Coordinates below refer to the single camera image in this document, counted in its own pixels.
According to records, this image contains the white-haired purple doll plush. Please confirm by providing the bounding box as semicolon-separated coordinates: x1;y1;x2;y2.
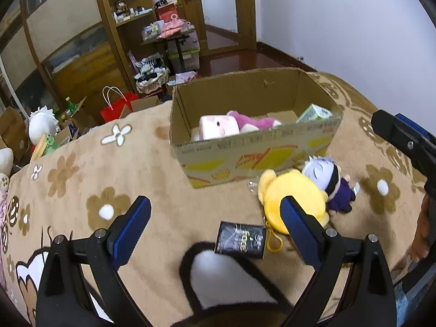
301;156;360;213

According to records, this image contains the black face packet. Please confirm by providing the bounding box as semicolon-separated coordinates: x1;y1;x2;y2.
214;222;267;259

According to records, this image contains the yellow plush toy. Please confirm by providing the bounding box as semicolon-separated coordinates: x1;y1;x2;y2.
257;169;330;252

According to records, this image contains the green tissue pack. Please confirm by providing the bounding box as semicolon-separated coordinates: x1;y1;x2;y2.
296;103;333;123

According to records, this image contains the pink white plush bear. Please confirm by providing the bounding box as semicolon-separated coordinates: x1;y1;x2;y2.
227;111;281;134

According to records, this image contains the right hand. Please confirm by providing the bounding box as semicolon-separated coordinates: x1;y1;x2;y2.
410;194;430;263

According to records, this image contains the green frog toy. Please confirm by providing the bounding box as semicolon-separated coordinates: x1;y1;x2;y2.
43;134;60;156

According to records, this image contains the cream spotted plush dog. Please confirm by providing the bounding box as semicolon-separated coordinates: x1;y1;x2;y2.
0;148;13;192

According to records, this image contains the open cardboard box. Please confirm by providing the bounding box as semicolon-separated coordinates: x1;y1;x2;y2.
170;67;343;188

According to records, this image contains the brown cardboard box left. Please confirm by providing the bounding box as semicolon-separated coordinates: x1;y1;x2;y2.
0;107;28;162

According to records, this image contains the white round plush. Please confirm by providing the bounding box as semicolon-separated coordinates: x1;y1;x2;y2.
28;105;59;146

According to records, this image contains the green glass bottle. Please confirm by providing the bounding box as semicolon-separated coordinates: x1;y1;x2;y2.
66;97;77;114

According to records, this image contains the red paper gift bag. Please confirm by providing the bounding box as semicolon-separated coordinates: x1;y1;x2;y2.
100;86;139;123

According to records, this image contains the small cardboard box on floor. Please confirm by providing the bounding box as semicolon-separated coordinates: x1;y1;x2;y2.
167;71;197;86

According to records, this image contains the wooden door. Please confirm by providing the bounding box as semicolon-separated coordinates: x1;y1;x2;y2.
177;0;256;56

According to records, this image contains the wicker basket with items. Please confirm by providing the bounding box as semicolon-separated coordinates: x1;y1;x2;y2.
134;65;169;95

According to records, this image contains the clear plastic storage bin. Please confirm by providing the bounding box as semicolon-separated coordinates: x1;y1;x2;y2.
168;31;200;73

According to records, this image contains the small black side table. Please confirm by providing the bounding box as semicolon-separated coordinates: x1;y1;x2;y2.
140;32;200;74

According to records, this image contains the brown wooden wardrobe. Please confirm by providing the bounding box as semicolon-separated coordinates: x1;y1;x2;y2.
1;0;152;123

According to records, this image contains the red box on table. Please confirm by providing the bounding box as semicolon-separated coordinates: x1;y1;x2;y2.
156;3;180;22

